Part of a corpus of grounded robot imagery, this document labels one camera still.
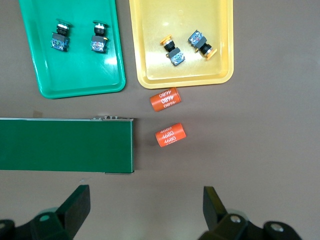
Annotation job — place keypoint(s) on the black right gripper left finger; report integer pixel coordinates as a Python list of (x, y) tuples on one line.
[(75, 207)]

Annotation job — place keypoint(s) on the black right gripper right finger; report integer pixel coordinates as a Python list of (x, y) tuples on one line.
[(215, 212)]

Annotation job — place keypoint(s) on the orange cylinder with white print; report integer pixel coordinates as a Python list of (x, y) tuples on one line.
[(165, 99), (170, 135)]

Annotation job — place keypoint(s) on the yellow push button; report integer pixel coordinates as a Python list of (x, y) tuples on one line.
[(202, 45), (173, 51)]

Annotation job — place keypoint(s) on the green push button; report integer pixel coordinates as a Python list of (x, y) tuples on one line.
[(60, 36), (99, 37)]

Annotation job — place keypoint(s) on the green conveyor belt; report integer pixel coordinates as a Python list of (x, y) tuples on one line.
[(65, 145)]

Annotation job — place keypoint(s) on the green plastic tray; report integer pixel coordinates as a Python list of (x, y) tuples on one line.
[(80, 72)]

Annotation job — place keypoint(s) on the yellow plastic tray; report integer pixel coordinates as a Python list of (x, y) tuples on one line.
[(185, 67)]

